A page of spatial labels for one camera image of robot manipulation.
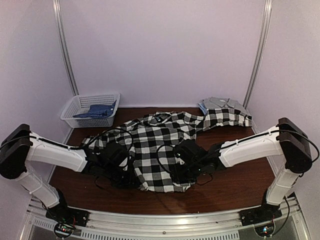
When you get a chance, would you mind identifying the small circuit board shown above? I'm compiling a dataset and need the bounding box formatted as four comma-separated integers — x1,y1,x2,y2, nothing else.
53,223,75,238
254,225,275,238

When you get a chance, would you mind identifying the right small circuit board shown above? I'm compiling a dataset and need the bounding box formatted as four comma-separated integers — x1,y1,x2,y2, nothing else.
254,225,275,238

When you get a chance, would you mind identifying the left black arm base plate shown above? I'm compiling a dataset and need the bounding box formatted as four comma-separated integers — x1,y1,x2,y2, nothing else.
45,207,89,227

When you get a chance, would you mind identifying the left small circuit board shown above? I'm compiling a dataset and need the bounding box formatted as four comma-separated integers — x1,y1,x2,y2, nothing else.
53,223,75,238

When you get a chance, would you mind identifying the blue patterned shirt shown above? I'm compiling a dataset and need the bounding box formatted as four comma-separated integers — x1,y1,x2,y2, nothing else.
72,101,117,119

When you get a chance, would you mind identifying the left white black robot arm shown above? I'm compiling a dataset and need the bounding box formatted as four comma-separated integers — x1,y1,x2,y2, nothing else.
0,124,140,222

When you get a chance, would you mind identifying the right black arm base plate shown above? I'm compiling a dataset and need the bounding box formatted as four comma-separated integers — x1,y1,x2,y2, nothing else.
239,203,282,226

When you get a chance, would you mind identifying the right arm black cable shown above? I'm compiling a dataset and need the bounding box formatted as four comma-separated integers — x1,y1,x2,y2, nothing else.
156,124,313,187

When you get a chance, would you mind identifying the folded grey collared shirt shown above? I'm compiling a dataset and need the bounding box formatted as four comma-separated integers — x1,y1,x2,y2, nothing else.
200,96,250,116

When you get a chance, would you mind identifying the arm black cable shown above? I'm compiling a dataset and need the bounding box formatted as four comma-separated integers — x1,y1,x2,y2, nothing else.
156,124,313,187
0,127,135,191

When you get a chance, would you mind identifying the right aluminium frame post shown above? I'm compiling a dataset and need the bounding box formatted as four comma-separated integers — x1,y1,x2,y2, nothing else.
243,0,273,109

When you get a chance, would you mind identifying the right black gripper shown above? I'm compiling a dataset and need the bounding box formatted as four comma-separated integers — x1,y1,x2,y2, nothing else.
170,161,204,182

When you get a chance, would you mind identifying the aluminium front rail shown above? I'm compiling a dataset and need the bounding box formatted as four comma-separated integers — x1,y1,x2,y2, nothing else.
24,197,307,240

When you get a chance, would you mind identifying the white plastic mesh basket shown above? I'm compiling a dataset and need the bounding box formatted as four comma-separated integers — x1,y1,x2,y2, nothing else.
60,92,121,129

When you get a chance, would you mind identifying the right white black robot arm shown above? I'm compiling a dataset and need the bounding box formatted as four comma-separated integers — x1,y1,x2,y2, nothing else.
171,117,313,221

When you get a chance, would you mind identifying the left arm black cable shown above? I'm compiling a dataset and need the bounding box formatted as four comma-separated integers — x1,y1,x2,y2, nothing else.
0,127,135,191

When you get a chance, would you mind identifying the aluminium frame post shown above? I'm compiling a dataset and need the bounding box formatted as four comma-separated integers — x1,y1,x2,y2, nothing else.
243,0,273,109
52,0,79,96

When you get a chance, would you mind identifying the folded light blue shirt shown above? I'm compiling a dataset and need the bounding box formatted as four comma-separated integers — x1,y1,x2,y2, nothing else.
197,102,207,115

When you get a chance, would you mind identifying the left aluminium frame post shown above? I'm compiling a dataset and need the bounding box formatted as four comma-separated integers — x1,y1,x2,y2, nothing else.
52,0,79,96

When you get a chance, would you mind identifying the black white plaid shirt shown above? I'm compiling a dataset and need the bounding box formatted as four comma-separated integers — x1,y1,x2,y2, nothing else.
81,109,252,193

